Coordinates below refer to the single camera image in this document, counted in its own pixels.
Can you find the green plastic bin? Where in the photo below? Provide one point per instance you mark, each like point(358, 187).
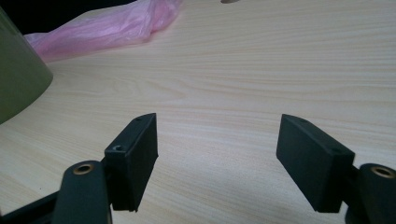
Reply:
point(18, 71)

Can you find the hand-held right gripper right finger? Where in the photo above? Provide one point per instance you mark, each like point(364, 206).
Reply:
point(311, 161)

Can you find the pink plastic bag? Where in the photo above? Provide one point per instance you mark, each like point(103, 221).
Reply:
point(106, 29)

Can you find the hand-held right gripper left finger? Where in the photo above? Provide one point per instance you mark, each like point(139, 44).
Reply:
point(134, 161)

